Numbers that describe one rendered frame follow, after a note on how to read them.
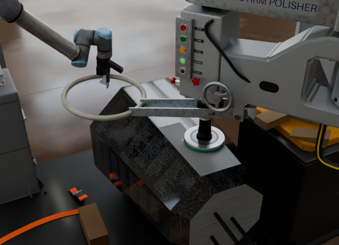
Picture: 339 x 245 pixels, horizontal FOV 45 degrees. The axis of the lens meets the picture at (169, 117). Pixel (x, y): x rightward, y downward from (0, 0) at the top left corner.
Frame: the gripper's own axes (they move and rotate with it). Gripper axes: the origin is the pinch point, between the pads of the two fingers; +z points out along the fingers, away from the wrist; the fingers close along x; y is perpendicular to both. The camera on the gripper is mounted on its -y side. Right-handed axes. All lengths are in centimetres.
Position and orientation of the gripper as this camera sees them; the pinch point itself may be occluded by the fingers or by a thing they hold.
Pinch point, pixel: (108, 84)
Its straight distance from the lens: 264.8
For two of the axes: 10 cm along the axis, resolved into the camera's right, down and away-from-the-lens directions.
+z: -0.7, 8.1, 5.8
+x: 0.3, 5.9, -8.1
